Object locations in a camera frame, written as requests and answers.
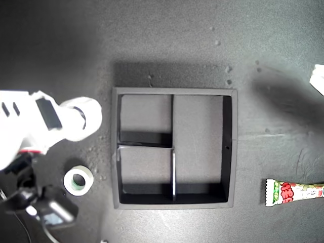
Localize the white tape roll green core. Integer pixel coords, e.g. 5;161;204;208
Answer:
63;165;95;196

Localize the black camera cable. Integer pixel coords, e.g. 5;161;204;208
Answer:
42;222;63;243

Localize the black compartment tray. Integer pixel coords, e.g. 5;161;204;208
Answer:
111;87;238;210

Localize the large white tape roll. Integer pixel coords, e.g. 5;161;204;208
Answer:
60;96;103;142

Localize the black camera bracket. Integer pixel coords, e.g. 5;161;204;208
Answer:
4;151;40;212

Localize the green red snack bar wrapper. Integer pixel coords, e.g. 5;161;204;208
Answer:
264;178;324;208

